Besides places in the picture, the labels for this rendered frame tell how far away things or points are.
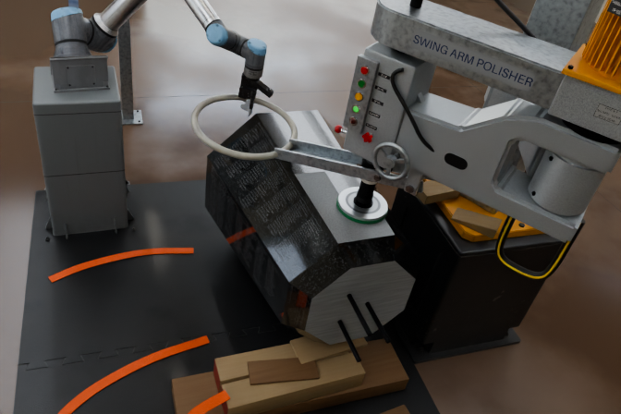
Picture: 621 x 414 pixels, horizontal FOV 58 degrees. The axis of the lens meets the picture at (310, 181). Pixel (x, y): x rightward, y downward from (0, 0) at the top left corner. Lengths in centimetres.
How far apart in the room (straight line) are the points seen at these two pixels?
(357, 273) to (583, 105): 102
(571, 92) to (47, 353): 238
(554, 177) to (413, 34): 63
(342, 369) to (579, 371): 136
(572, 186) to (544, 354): 160
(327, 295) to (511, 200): 79
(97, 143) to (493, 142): 198
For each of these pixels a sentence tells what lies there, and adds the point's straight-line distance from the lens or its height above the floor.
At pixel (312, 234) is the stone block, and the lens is 226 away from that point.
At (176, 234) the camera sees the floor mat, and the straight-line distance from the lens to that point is 335.
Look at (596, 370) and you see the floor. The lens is 344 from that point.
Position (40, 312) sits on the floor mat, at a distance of 304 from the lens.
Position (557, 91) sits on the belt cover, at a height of 166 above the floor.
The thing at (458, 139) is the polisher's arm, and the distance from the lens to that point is 193.
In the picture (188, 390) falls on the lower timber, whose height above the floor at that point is 10.
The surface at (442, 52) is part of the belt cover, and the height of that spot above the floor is 165.
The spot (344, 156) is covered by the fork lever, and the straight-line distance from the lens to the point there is 237.
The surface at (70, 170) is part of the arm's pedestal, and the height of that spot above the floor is 45.
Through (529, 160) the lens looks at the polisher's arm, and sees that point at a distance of 208.
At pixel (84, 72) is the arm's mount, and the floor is 95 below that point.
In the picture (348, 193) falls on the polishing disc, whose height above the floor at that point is 87.
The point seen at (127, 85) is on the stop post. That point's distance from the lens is 425.
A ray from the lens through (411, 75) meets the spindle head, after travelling 191.
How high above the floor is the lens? 229
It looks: 36 degrees down
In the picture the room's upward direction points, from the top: 11 degrees clockwise
